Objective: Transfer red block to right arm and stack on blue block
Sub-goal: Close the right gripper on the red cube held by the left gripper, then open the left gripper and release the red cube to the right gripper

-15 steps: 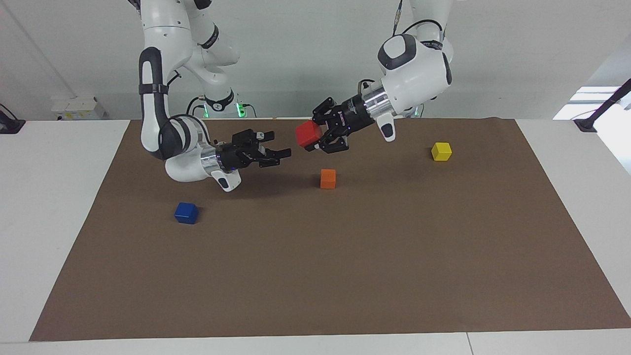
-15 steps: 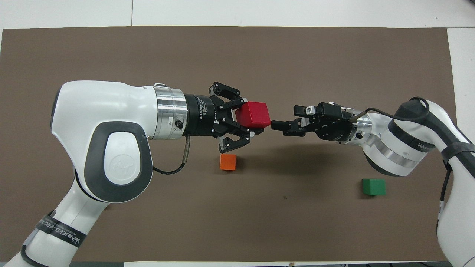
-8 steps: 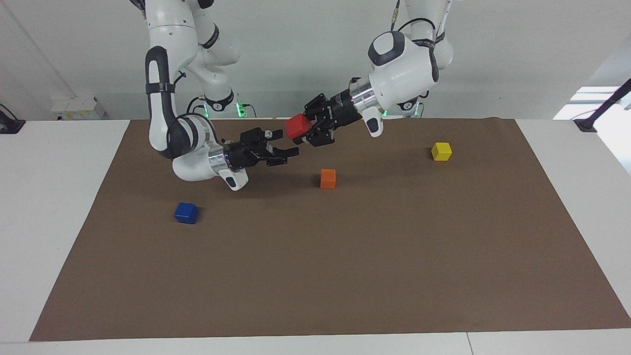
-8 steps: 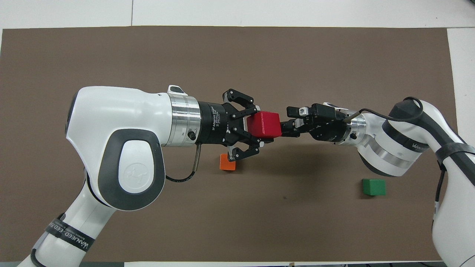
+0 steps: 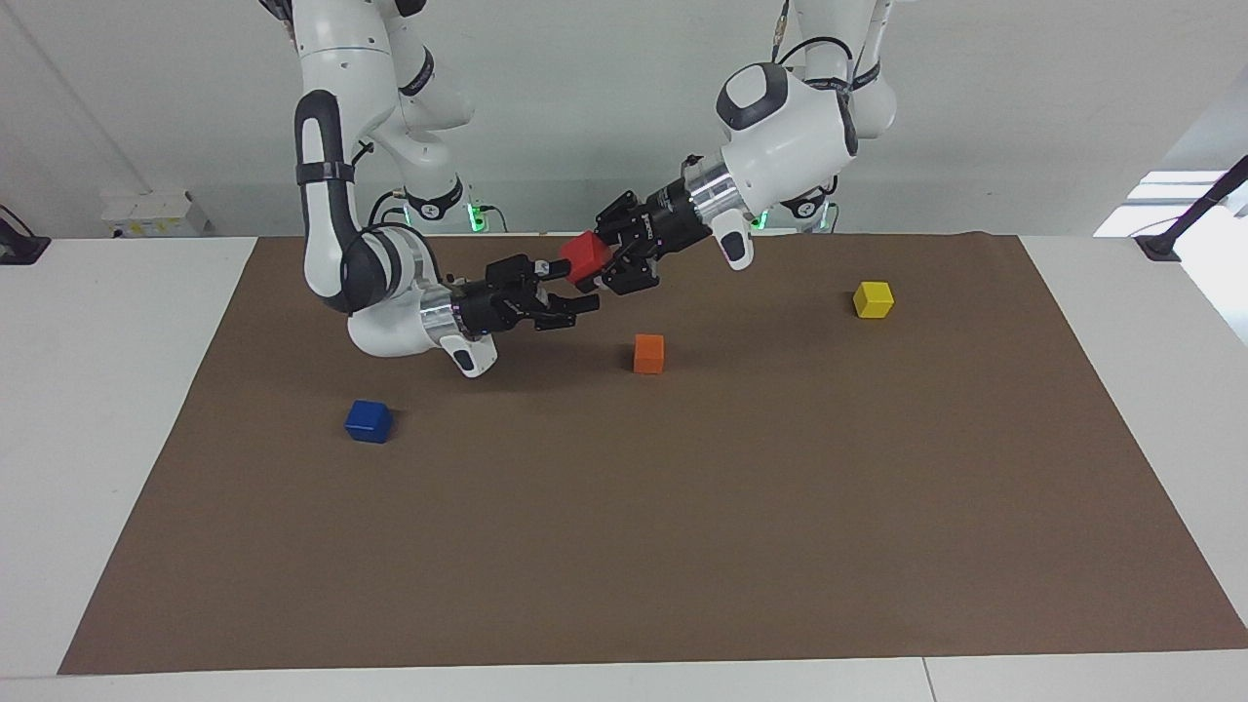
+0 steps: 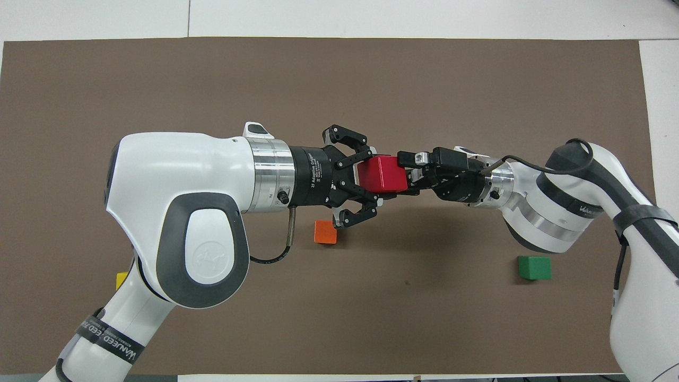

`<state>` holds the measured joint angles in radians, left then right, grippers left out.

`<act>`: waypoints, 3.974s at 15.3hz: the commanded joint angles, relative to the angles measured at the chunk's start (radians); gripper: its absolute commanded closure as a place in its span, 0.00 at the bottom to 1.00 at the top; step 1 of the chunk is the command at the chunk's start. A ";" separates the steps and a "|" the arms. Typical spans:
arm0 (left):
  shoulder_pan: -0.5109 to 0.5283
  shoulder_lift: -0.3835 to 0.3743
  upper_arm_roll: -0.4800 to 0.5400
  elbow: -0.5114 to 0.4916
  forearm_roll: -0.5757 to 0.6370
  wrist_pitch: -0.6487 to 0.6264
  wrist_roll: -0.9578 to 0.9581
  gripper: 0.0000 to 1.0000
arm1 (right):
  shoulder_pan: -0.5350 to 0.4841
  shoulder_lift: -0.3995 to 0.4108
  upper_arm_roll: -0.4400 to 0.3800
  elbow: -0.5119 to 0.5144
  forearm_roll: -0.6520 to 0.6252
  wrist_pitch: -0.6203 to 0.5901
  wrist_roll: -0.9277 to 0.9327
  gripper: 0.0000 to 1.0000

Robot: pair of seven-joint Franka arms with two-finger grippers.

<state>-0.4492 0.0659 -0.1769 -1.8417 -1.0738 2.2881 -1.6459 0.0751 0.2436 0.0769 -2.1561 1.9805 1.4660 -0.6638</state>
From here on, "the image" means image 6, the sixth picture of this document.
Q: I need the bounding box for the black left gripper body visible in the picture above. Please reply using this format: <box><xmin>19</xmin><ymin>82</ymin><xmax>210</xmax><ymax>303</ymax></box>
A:
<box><xmin>290</xmin><ymin>145</ymin><xmax>346</xmax><ymax>209</ymax></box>

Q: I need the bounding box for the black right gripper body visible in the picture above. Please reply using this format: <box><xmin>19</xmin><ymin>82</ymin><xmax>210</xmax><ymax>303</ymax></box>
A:
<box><xmin>431</xmin><ymin>160</ymin><xmax>493</xmax><ymax>206</ymax></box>

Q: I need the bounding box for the red wooden block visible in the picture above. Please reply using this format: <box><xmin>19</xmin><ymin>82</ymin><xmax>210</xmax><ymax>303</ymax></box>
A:
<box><xmin>356</xmin><ymin>154</ymin><xmax>410</xmax><ymax>193</ymax></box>

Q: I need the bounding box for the orange wooden block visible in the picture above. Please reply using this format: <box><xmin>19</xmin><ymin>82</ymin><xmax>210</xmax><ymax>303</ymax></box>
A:
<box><xmin>314</xmin><ymin>220</ymin><xmax>338</xmax><ymax>245</ymax></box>

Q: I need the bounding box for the green wooden block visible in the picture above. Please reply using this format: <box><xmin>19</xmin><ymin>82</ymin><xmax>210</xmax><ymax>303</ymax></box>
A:
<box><xmin>518</xmin><ymin>255</ymin><xmax>552</xmax><ymax>281</ymax></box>

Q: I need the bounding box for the brown table mat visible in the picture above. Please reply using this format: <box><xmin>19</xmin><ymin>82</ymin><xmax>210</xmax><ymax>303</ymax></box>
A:
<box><xmin>0</xmin><ymin>36</ymin><xmax>677</xmax><ymax>375</ymax></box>

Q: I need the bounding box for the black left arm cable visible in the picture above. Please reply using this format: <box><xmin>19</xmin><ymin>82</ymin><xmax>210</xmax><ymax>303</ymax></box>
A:
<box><xmin>249</xmin><ymin>206</ymin><xmax>295</xmax><ymax>265</ymax></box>

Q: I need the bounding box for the black right arm strap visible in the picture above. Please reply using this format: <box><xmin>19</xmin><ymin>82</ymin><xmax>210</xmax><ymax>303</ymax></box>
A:
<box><xmin>612</xmin><ymin>204</ymin><xmax>679</xmax><ymax>246</ymax></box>

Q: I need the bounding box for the black arm strap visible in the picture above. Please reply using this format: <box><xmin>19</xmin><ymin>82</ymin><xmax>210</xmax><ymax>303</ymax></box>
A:
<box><xmin>75</xmin><ymin>314</ymin><xmax>147</xmax><ymax>364</ymax></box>
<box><xmin>612</xmin><ymin>204</ymin><xmax>679</xmax><ymax>246</ymax></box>

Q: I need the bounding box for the black left arm strap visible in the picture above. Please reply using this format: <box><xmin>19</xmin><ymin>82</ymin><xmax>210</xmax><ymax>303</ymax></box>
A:
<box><xmin>75</xmin><ymin>314</ymin><xmax>147</xmax><ymax>364</ymax></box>

